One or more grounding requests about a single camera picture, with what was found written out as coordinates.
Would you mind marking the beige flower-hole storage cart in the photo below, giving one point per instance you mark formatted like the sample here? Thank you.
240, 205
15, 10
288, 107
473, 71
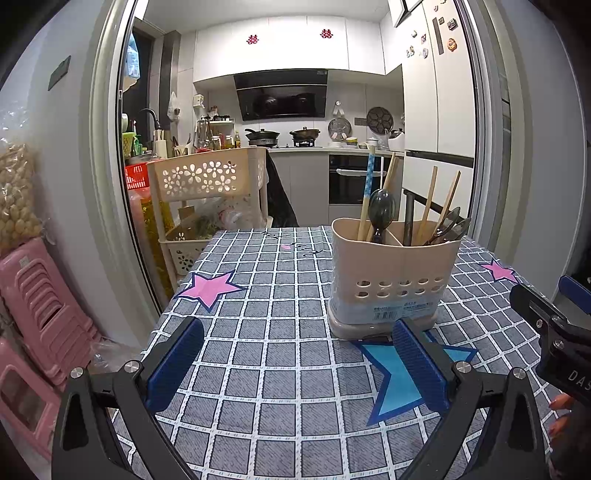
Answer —
203, 177

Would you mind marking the dark round perforated tray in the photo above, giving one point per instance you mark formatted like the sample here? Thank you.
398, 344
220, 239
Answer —
379, 120

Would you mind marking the black kitchen faucet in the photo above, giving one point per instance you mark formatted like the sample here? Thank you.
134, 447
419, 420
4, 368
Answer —
148, 113

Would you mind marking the dark wall switch panel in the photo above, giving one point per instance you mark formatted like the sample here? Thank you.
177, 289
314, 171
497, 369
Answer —
59, 72

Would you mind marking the white enamel mug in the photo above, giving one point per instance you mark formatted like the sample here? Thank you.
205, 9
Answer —
373, 144

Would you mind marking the person's right hand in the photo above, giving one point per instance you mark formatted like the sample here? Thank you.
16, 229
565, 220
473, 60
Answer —
561, 402

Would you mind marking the black range hood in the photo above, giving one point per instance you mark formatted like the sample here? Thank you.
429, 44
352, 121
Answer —
281, 97

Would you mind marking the metal spice rack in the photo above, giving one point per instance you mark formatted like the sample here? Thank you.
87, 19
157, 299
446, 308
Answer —
214, 134

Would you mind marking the silver round steamer rack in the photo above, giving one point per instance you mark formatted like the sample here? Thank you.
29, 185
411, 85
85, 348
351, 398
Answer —
340, 129

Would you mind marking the yellow oil bottle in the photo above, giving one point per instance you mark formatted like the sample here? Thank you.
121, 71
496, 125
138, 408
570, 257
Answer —
150, 230

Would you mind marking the pink plastic stool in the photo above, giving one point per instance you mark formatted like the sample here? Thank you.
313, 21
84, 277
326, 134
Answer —
23, 406
51, 300

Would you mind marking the white paper towel roll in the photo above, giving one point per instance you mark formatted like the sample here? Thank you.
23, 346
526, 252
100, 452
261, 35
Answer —
159, 145

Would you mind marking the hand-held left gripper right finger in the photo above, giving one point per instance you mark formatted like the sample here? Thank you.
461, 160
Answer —
420, 369

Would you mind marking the black built-in oven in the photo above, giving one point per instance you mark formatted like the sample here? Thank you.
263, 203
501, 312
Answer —
351, 184

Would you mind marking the clear bag of nuts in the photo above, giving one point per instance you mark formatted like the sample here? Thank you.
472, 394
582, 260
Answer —
16, 198

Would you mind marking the white refrigerator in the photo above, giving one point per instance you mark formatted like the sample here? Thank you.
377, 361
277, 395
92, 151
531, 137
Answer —
443, 92

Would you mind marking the black wok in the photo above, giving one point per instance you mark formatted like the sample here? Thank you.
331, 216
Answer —
262, 136

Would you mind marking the grey lower kitchen cabinet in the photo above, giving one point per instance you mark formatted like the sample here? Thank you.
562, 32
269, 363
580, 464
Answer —
307, 184

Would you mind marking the beige plastic utensil holder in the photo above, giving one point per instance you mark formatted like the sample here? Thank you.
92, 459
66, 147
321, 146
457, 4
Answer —
392, 277

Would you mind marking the white plastic bag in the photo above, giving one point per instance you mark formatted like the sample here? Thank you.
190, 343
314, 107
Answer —
174, 108

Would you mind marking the grey checked star tablecloth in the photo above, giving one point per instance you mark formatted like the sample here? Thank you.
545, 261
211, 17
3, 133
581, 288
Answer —
277, 346

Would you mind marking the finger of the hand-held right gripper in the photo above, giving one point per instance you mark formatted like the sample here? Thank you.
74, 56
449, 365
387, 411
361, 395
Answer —
575, 295
535, 304

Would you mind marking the green plastic basket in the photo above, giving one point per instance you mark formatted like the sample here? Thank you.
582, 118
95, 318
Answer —
131, 145

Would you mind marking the white upper cabinets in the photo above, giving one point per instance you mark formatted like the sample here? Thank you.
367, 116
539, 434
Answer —
286, 50

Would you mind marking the red plastic basket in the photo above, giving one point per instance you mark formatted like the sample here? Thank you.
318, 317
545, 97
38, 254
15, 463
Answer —
137, 176

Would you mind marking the dark pot with lid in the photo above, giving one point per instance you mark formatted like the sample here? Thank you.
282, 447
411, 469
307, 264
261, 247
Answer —
304, 134

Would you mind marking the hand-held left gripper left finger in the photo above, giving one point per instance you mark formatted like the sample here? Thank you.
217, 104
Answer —
178, 364

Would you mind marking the red paper decal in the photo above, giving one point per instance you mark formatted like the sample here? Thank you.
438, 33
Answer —
252, 39
325, 33

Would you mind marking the blue patterned chopstick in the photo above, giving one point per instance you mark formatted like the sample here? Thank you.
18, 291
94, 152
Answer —
369, 184

